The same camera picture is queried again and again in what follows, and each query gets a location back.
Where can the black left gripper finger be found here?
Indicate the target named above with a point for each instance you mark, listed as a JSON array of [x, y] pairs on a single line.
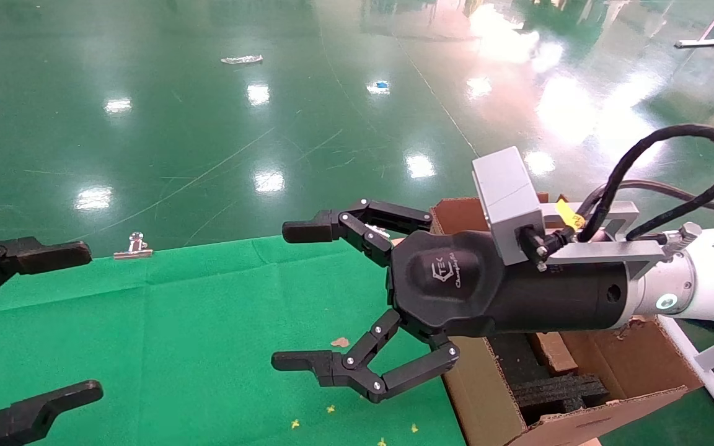
[[41, 406], [53, 255]]

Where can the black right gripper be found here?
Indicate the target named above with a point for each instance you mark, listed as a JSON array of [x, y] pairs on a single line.
[[456, 291]]

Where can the small cardboard box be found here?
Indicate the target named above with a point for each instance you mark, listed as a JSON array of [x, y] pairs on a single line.
[[554, 352]]

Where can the small cardboard scrap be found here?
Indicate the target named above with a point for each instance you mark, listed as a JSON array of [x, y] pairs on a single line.
[[339, 342]]

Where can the large open cardboard carton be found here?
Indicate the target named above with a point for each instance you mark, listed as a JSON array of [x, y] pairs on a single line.
[[481, 396]]

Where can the silver binder clip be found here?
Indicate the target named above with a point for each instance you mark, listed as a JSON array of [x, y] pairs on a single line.
[[137, 248]]

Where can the green table cloth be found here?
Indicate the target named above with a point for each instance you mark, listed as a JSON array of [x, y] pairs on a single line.
[[196, 322]]

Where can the black foam block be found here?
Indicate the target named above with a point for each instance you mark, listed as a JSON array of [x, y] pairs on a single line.
[[558, 391]]

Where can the white floor litter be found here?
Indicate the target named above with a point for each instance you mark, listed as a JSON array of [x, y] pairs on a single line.
[[241, 59]]

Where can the white floor stand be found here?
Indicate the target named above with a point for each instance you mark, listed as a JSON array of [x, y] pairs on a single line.
[[696, 43]]

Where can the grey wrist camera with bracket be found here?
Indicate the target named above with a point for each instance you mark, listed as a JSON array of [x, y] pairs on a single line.
[[506, 192]]

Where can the white tube table frame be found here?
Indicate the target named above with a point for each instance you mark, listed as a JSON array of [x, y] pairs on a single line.
[[691, 347]]

